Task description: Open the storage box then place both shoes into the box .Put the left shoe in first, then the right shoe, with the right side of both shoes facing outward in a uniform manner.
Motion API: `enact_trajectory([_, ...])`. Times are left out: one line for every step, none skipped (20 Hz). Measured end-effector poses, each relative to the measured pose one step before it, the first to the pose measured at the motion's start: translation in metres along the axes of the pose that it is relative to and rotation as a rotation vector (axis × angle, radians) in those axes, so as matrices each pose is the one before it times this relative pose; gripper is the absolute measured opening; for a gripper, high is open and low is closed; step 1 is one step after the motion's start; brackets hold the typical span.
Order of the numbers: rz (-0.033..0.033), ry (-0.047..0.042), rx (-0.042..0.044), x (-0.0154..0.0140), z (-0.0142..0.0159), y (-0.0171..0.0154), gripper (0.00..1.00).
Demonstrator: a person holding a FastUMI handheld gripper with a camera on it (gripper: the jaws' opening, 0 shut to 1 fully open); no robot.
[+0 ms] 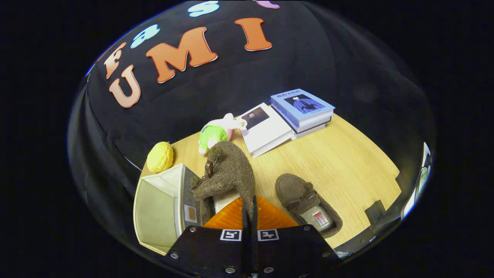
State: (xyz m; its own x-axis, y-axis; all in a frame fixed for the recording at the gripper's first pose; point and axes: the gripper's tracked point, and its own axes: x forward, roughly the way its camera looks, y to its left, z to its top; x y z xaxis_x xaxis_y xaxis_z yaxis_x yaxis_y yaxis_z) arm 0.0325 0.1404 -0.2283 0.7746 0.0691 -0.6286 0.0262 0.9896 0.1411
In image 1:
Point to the blue book with figure cover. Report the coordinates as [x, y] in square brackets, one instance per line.
[301, 104]

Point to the brown fuzzy shoe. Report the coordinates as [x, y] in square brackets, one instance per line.
[289, 189]
[231, 170]

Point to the yellow round plush toy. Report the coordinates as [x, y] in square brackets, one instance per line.
[160, 156]

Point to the beige grey fabric storage box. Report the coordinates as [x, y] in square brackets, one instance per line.
[154, 208]

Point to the white printed sheet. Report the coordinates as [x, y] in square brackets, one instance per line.
[409, 208]

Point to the green pink plush toy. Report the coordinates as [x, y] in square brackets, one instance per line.
[212, 135]

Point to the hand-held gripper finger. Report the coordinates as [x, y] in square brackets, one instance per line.
[254, 251]
[246, 251]

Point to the white book with portrait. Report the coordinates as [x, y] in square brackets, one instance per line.
[266, 133]

